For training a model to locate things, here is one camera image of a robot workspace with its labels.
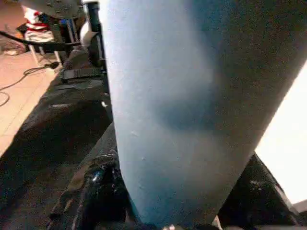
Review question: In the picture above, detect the red white cloth pile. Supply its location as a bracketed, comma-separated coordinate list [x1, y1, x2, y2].
[23, 9, 54, 41]

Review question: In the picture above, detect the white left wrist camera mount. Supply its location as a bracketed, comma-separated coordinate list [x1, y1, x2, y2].
[80, 30, 97, 46]

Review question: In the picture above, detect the white plastic table leg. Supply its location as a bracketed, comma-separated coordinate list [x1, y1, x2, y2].
[98, 0, 307, 227]

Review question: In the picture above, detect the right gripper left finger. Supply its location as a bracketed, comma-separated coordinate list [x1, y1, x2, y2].
[47, 122, 142, 230]

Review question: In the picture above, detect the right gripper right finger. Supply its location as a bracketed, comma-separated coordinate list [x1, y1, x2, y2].
[215, 153, 300, 230]

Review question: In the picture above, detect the small white stool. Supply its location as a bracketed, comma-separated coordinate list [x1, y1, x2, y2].
[25, 35, 62, 66]

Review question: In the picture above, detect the thin black floor cable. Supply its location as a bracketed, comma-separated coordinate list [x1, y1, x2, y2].
[0, 61, 60, 106]

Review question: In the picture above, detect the white plastic table top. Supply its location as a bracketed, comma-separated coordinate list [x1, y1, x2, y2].
[254, 69, 307, 213]

